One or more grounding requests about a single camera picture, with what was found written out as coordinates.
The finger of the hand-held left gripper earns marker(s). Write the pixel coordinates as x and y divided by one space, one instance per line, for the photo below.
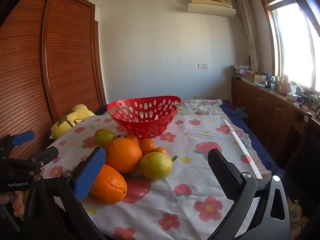
46 155
23 137

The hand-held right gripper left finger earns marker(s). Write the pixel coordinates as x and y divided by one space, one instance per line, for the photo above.
90 175

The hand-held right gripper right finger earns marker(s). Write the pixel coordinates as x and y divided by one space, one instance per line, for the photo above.
223 175

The small fruit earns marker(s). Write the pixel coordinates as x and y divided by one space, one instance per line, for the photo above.
110 187

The round large orange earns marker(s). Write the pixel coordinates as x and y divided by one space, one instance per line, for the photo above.
122 155

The yellow-green pear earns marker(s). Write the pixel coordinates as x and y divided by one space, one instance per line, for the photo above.
103 136
155 166

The red perforated plastic basket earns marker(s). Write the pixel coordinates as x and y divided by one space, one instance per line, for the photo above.
140 125

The yellow plush toy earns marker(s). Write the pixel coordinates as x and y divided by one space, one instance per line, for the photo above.
62 127

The dark blue blanket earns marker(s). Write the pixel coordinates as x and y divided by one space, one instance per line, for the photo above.
250 130

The white floral strawberry tablecloth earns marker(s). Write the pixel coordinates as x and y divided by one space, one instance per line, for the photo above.
187 135

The small tangerine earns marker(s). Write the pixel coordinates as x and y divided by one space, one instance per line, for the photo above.
148 146
161 150
132 138

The floral quilt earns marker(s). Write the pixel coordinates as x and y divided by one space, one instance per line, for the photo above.
200 107

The wooden sideboard cabinet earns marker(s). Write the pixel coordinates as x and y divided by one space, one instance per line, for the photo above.
262 110

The wooden slatted wardrobe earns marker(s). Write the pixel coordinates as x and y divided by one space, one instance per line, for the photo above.
62 55

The cardboard box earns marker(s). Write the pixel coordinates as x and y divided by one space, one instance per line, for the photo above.
255 78

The dark bottle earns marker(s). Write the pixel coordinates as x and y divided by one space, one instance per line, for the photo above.
268 80

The green bottle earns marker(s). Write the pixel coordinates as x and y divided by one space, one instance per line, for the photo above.
277 83

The white plastic bottle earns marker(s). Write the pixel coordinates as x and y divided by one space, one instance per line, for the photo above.
285 86

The patterned beige curtain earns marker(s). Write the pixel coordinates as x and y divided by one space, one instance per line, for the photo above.
250 35

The wooden framed window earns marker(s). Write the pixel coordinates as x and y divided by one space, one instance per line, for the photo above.
295 50

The white wall switch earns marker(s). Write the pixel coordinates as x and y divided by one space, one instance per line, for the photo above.
202 66

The wall air conditioner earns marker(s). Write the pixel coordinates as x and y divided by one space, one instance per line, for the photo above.
212 7

